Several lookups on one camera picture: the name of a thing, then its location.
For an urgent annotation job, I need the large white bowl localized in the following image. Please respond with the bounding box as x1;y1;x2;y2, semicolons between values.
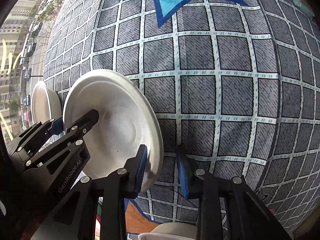
63;69;164;192

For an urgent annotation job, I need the small yellow sponge packet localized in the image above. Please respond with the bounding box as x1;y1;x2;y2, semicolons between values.
292;0;315;19

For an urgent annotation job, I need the grey checked tablecloth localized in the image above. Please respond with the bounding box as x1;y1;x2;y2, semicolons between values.
44;0;319;232

